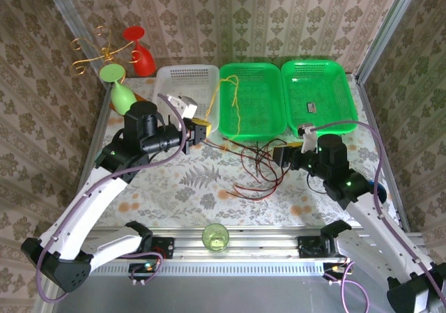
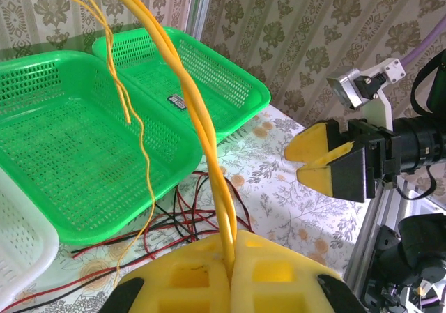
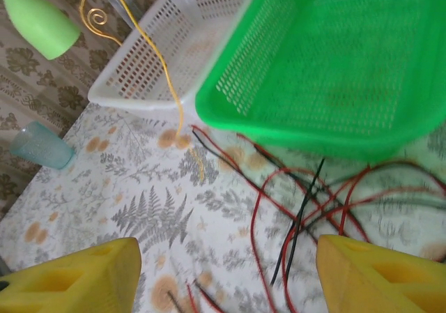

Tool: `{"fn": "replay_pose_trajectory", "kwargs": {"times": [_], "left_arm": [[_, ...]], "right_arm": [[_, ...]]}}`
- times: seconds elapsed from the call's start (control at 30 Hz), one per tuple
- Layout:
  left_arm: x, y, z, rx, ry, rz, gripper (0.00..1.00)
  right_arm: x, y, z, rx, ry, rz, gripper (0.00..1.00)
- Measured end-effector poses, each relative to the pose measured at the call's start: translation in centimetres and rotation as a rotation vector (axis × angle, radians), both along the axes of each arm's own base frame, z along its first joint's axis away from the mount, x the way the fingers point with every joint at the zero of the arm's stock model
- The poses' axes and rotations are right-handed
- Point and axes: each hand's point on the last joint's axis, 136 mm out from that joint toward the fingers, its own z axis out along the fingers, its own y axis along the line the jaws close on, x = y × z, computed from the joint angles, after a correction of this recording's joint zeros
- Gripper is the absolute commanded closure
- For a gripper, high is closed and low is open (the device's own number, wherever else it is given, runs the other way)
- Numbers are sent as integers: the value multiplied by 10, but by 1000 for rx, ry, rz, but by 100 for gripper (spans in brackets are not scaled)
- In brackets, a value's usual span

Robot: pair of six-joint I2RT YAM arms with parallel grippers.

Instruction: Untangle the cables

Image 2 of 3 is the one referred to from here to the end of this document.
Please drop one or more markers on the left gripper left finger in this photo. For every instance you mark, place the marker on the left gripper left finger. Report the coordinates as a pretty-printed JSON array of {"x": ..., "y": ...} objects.
[{"x": 181, "y": 285}]

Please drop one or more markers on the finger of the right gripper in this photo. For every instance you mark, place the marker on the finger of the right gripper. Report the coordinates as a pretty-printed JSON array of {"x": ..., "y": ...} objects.
[
  {"x": 348, "y": 177},
  {"x": 310, "y": 144}
]

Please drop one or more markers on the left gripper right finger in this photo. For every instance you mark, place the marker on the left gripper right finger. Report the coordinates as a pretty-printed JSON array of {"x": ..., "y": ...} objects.
[{"x": 278, "y": 285}]

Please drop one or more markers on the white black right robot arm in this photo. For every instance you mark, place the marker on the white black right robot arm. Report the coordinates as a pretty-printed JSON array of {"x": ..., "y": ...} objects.
[{"x": 414, "y": 253}]

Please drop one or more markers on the floral tablecloth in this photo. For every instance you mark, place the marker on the floral tablecloth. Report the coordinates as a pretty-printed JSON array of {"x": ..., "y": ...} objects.
[{"x": 278, "y": 205}]

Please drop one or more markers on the green plastic basket with label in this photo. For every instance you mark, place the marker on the green plastic basket with label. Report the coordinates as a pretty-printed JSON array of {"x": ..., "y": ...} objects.
[{"x": 223, "y": 83}]

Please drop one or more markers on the small basket label sticker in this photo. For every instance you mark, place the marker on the small basket label sticker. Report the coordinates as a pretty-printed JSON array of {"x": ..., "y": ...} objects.
[{"x": 176, "y": 101}]

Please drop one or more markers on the white plastic basket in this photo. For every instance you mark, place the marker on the white plastic basket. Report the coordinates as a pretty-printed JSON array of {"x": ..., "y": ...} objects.
[{"x": 21, "y": 243}]

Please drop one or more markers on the wide aluminium mounting rail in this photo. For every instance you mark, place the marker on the wide aluminium mounting rail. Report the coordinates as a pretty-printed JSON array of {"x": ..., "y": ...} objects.
[{"x": 369, "y": 229}]

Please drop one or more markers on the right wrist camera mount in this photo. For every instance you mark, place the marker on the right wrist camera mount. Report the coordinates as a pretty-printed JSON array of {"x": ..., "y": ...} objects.
[{"x": 348, "y": 86}]

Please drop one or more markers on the aluminium frame post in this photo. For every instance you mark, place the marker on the aluminium frame post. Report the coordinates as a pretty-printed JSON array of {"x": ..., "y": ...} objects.
[{"x": 200, "y": 6}]

